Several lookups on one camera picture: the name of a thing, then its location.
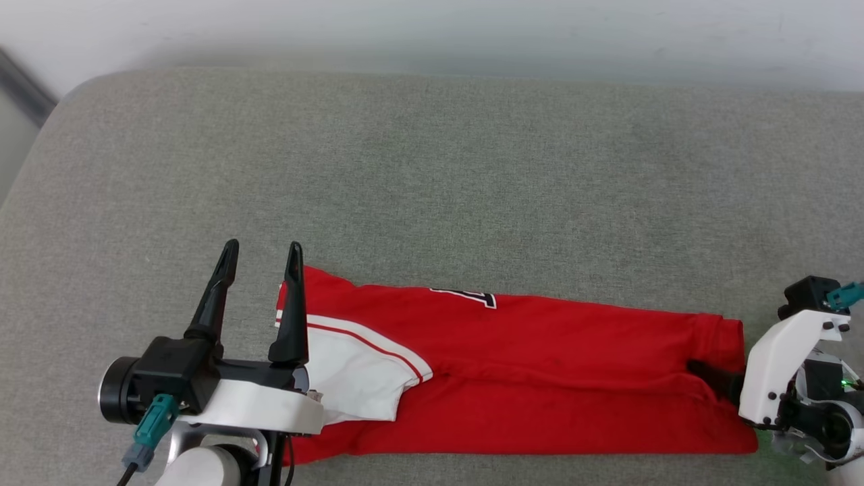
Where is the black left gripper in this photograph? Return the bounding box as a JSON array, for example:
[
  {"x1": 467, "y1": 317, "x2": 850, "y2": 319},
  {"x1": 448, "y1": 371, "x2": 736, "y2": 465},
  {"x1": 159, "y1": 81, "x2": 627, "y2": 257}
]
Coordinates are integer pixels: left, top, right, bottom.
[{"x1": 99, "y1": 238, "x2": 311, "y2": 426}]

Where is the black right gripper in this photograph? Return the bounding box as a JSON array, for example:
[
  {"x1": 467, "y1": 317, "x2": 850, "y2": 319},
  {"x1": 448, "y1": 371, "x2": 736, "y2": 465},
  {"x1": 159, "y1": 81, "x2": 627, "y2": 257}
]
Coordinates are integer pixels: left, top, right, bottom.
[{"x1": 687, "y1": 351, "x2": 864, "y2": 468}]

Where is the red and white jersey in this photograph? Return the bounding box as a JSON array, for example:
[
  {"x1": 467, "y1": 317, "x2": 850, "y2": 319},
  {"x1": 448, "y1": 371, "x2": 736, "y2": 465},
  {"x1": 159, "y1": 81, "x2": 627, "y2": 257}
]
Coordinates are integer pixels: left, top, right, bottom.
[{"x1": 273, "y1": 265, "x2": 760, "y2": 466}]

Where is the grey fabric sofa cushion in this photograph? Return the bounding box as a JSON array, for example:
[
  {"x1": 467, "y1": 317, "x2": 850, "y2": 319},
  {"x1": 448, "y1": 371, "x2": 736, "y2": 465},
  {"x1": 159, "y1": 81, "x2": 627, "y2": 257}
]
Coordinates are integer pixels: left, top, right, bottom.
[{"x1": 0, "y1": 67, "x2": 864, "y2": 486}]

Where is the dark wall baseboard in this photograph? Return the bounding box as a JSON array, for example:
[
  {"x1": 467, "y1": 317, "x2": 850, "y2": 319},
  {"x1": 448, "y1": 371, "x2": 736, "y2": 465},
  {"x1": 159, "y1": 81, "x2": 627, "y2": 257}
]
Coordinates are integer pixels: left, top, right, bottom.
[{"x1": 0, "y1": 46, "x2": 60, "y2": 129}]

